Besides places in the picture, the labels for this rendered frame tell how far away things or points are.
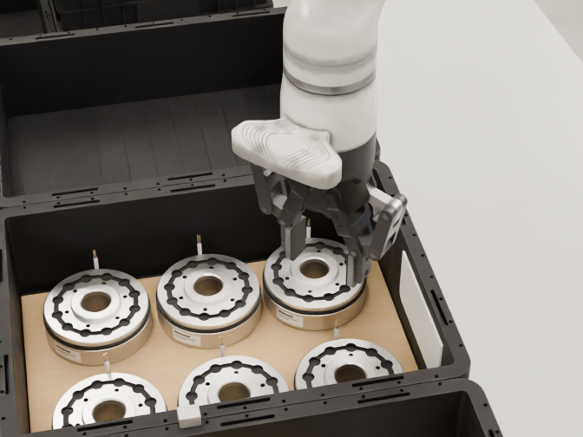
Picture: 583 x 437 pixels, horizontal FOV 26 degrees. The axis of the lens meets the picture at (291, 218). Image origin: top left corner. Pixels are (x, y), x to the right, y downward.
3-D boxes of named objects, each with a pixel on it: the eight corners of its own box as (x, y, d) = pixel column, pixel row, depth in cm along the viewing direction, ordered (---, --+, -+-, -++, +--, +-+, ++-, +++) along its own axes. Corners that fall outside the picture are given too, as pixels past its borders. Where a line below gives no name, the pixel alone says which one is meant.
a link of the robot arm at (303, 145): (225, 153, 95) (222, 87, 91) (304, 81, 103) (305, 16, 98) (327, 196, 92) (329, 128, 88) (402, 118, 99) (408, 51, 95)
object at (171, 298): (249, 251, 129) (249, 246, 129) (268, 321, 122) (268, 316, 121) (151, 265, 128) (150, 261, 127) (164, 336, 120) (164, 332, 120)
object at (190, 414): (199, 412, 104) (198, 403, 103) (201, 426, 103) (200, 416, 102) (177, 416, 104) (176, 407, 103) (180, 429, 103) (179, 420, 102)
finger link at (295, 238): (305, 216, 108) (305, 248, 110) (298, 213, 108) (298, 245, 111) (291, 231, 107) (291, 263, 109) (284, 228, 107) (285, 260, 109)
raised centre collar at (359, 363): (369, 355, 118) (370, 351, 117) (383, 395, 114) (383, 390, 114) (317, 363, 117) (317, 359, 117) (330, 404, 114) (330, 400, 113)
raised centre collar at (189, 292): (228, 269, 127) (228, 264, 126) (237, 303, 123) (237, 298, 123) (180, 276, 126) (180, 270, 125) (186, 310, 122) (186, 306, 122)
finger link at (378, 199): (348, 183, 99) (339, 200, 101) (396, 217, 98) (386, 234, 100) (363, 166, 101) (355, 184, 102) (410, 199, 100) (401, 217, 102)
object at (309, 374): (388, 335, 121) (389, 330, 120) (418, 415, 113) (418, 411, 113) (284, 351, 119) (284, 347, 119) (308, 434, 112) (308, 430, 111)
